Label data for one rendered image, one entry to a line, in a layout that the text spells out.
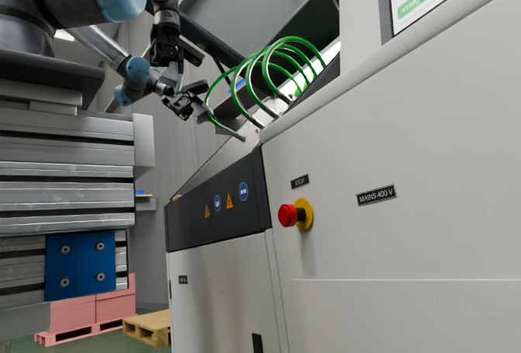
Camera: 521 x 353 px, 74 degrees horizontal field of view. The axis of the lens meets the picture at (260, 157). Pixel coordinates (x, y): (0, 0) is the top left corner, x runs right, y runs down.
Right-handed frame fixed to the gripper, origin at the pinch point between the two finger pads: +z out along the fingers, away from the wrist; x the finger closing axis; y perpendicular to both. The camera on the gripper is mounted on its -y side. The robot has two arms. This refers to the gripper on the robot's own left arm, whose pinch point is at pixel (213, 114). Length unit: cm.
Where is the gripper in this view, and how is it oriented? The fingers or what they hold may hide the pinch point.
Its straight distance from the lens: 122.7
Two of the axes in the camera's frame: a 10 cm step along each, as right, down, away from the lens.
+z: 7.6, 5.3, -3.7
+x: -1.1, -4.5, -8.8
